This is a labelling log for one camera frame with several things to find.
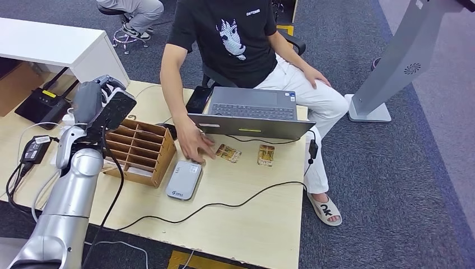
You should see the black computer mouse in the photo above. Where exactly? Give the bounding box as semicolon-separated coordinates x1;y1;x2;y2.
157;122;178;140

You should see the white power strip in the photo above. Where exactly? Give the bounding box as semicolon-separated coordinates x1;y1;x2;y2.
50;111;77;168

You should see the pale grey floor plate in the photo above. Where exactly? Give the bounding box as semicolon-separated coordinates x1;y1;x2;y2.
0;237;29;269

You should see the person's left hand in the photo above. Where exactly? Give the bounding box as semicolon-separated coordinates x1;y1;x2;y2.
302;66;333;90

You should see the black smartphone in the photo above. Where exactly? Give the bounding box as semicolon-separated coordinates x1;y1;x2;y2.
185;86;213;115

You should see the wooden card organiser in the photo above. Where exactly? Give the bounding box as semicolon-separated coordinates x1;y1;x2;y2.
101;118;178;189

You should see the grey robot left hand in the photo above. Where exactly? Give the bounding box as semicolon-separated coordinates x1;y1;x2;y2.
72;75;127;126

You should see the black stool chrome base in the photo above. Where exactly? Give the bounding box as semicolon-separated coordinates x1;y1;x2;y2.
97;5;151;55

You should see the black adapter cable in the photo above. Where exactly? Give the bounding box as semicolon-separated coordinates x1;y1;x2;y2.
5;163;34;218

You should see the person's right hand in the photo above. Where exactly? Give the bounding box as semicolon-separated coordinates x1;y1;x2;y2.
174;117;217;165

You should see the person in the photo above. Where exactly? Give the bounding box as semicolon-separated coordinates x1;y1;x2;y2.
95;0;165;41
160;0;350;227

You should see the long black cable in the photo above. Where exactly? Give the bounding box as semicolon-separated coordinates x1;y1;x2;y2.
117;181;309;231

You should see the black router with antennas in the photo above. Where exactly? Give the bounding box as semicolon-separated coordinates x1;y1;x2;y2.
15;67;81;131

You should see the white desk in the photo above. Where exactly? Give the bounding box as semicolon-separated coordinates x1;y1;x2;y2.
0;17;131;112

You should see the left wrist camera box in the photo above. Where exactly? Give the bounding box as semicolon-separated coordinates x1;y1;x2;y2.
86;87;138;131

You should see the grey laptop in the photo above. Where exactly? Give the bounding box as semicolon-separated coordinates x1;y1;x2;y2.
187;86;317;141

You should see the white charger plug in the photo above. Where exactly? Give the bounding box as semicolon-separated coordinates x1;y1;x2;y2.
61;109;76;128

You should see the beige slipper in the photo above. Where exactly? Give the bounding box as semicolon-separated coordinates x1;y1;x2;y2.
307;192;343;227

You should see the grey kiosk stand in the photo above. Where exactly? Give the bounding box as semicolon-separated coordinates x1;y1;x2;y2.
344;0;475;123

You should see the black power adapter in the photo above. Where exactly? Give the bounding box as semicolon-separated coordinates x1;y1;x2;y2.
20;135;52;165

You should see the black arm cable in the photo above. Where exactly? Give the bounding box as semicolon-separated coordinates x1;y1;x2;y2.
81;128;125;269

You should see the black laptop power cable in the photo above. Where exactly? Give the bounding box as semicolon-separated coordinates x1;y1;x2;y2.
187;124;320;177

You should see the white power strip cable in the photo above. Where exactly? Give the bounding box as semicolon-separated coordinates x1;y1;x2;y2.
31;169;62;225

